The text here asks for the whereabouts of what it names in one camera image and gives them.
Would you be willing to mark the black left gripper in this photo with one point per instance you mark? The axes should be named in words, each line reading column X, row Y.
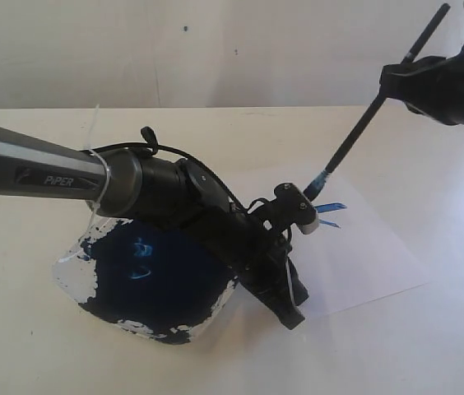
column 258, row 256

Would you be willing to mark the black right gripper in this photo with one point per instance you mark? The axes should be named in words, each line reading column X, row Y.
column 432, row 86

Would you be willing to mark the white paper sheet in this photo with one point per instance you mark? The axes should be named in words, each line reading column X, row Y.
column 353, row 257

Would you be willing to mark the black paintbrush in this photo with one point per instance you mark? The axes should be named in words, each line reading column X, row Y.
column 316, row 186

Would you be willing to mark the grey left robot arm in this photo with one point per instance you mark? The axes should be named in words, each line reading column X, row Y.
column 128, row 180

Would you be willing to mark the white square paint plate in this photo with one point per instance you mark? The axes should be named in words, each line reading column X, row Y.
column 153, row 283

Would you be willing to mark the white zip tie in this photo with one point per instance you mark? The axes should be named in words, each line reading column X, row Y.
column 103, row 175

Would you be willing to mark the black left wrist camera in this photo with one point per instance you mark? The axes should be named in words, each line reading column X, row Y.
column 291, row 207

